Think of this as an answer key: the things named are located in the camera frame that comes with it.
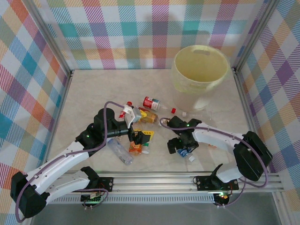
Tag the pale yellow plastic bin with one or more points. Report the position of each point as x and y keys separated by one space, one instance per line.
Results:
x=199 y=70

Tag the red teal label water bottle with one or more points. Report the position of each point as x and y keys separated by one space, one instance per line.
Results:
x=150 y=102

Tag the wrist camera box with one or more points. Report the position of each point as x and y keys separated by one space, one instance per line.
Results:
x=165 y=121
x=129 y=117

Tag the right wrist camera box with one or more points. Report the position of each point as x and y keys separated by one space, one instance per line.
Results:
x=165 y=121

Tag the orange juice bottle yellow cap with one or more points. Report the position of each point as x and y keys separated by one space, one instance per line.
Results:
x=134 y=150

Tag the aluminium frame post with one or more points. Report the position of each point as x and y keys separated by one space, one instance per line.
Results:
x=49 y=38
x=262 y=23

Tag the red label cola bottle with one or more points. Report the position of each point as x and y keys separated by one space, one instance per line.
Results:
x=122 y=114

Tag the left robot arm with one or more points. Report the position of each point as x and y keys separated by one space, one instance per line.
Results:
x=58 y=164

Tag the clear bottle green neck band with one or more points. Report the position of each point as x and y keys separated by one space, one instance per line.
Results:
x=145 y=150

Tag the clear ribbed water bottle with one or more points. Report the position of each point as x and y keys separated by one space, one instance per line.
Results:
x=119 y=151

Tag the clear bottle small white cap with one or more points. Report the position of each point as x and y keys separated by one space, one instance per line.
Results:
x=194 y=114

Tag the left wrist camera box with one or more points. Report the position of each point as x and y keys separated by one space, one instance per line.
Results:
x=129 y=117

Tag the red tan label tea bottle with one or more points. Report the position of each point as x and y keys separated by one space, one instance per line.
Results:
x=150 y=117

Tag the circuit board orange connector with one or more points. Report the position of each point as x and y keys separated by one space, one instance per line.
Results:
x=222 y=198

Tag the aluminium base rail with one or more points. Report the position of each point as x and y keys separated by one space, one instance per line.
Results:
x=152 y=182

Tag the black circuit board green lights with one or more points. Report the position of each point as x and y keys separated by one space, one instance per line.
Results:
x=90 y=199

